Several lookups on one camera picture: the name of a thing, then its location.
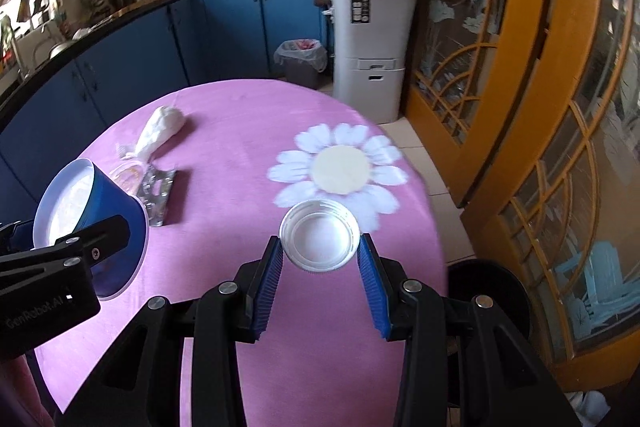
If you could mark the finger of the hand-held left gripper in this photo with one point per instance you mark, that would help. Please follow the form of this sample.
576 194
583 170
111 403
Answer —
100 237
20 237

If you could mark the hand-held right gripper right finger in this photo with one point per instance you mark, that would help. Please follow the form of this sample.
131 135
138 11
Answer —
372 292

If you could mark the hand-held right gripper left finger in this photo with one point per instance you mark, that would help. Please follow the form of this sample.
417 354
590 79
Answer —
267 287

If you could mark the blue bowl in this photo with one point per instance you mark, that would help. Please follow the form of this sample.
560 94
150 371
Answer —
112 202

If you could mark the clear round plastic lid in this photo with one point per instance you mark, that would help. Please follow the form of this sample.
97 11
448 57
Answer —
131 177

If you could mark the white bottle cap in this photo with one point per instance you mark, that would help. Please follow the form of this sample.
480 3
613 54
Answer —
320 237

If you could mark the black trash bin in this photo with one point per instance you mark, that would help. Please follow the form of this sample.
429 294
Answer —
500 277

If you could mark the grey trash bin with liner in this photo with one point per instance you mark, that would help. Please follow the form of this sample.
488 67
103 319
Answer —
300 72

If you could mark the silver blister pack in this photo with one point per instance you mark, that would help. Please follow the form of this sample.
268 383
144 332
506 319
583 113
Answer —
157 194

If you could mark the white crumpled tissue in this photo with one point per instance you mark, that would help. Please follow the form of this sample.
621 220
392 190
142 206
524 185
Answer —
160 124

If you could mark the purple flower-print tablecloth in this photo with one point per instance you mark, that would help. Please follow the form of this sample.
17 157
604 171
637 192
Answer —
240 147

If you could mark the blue kitchen base cabinets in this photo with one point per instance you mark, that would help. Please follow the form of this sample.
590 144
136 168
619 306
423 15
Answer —
210 37

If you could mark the wooden glass sliding door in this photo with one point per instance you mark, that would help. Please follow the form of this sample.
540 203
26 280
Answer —
580 32
520 7

